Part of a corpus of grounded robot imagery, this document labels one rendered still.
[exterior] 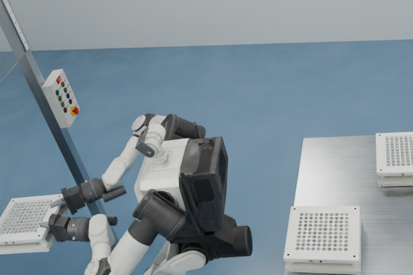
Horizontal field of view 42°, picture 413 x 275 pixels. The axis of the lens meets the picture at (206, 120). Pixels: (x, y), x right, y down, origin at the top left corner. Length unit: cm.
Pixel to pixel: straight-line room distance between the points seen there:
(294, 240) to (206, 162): 41
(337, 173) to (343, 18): 284
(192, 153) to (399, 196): 79
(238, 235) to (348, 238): 41
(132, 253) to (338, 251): 67
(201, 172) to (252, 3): 346
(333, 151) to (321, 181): 19
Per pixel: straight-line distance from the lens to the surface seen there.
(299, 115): 412
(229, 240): 202
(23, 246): 222
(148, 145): 176
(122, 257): 174
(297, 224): 196
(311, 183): 221
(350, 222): 194
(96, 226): 199
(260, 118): 416
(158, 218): 168
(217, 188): 177
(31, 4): 640
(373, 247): 196
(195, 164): 179
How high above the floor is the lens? 234
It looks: 33 degrees down
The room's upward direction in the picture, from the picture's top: 16 degrees counter-clockwise
